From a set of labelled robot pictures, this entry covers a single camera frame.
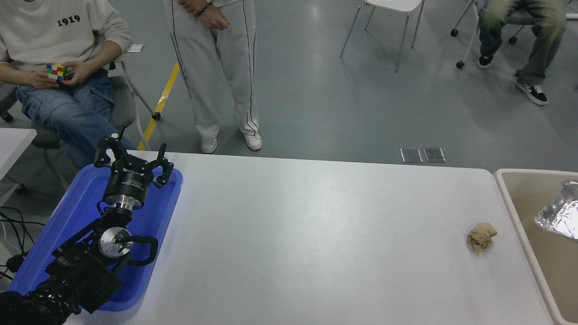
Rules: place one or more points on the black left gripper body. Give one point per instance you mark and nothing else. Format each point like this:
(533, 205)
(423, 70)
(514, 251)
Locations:
(128, 183)

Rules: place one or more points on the multicoloured puzzle cube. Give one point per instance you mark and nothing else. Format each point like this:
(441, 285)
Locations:
(56, 71)

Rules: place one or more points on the silver foil tray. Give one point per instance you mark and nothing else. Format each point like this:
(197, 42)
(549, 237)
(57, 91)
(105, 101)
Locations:
(562, 214)

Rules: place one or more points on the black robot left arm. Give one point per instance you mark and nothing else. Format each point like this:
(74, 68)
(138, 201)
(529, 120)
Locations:
(86, 271)

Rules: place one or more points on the person's right forearm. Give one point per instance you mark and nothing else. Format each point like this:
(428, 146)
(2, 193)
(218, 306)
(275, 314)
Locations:
(12, 73)

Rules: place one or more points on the person's left forearm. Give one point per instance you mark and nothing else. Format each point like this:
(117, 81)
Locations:
(103, 50)

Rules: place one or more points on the silver floor plate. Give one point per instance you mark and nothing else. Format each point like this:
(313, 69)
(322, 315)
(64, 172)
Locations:
(411, 155)
(434, 154)

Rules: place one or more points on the person's left hand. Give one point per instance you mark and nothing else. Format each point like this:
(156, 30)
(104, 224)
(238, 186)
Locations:
(80, 71)

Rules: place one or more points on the person's right hand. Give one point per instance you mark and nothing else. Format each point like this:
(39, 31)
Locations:
(38, 79)

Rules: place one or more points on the person's hand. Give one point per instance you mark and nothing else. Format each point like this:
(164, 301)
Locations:
(216, 19)

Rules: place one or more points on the grey wheeled office chair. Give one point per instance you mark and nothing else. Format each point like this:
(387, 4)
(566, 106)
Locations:
(122, 104)

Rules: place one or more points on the blue plastic tray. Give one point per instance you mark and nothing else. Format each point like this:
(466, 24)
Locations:
(86, 198)

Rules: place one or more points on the small white table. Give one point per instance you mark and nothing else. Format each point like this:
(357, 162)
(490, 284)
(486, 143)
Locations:
(13, 144)

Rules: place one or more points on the person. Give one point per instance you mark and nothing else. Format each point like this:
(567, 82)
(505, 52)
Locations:
(542, 40)
(54, 40)
(221, 72)

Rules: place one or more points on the white chair with metal legs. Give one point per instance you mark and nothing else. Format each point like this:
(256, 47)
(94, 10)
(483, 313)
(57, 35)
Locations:
(397, 3)

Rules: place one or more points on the crumpled tan paper ball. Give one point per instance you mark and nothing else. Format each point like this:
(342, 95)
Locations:
(482, 237)

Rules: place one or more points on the large pale bin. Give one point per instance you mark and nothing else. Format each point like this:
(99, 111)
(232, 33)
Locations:
(524, 203)

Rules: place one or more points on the wheeled chair with white legs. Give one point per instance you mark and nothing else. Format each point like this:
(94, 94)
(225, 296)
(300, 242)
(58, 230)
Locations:
(517, 19)

